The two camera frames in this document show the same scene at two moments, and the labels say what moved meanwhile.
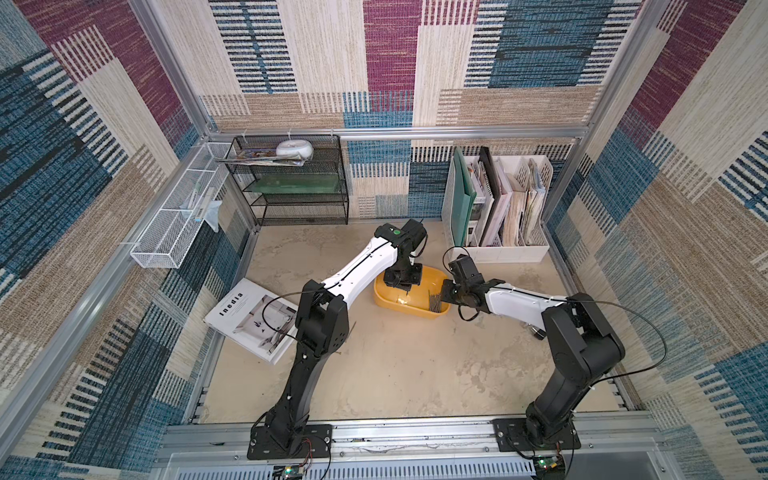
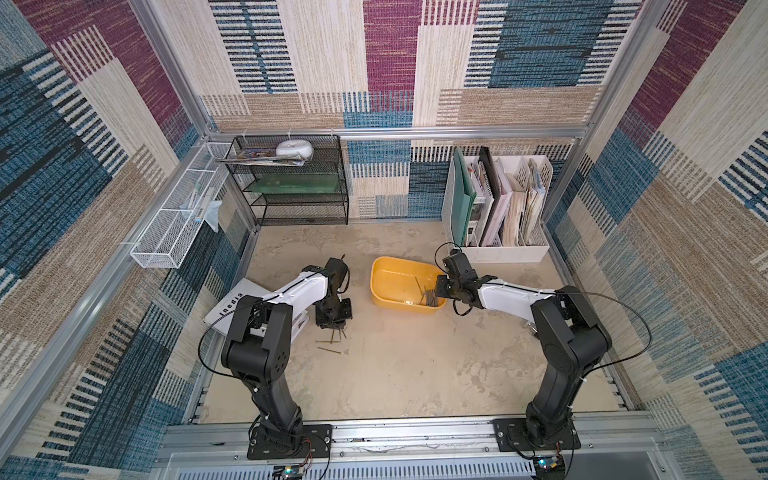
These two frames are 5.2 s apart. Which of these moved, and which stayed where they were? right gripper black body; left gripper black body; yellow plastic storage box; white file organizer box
Moved: left gripper black body
Stayed: yellow plastic storage box; white file organizer box; right gripper black body
